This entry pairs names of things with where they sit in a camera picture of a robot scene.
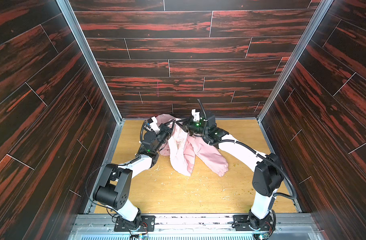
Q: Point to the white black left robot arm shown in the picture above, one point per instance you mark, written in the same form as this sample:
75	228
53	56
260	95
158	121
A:
113	188

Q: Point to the pink zip-up jacket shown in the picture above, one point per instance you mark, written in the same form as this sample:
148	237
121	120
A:
183	149

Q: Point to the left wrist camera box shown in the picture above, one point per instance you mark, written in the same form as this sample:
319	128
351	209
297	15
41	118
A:
152	124

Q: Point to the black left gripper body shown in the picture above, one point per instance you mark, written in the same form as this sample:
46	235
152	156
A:
167	130

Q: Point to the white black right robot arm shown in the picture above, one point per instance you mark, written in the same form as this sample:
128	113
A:
269	179

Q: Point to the aluminium frame rail left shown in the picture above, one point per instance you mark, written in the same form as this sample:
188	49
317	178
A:
94	176

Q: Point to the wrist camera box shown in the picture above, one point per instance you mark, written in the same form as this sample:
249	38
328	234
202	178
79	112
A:
152	124
196	115

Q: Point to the aluminium frame rail right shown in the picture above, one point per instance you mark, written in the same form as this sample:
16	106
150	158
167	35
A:
300	122

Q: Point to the aluminium frame rail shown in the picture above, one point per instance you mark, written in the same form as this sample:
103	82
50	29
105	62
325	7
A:
94	176
300	122

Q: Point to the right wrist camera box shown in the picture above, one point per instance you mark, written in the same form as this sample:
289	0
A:
196	115

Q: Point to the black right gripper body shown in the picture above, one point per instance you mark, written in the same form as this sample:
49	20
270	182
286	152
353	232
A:
187	126

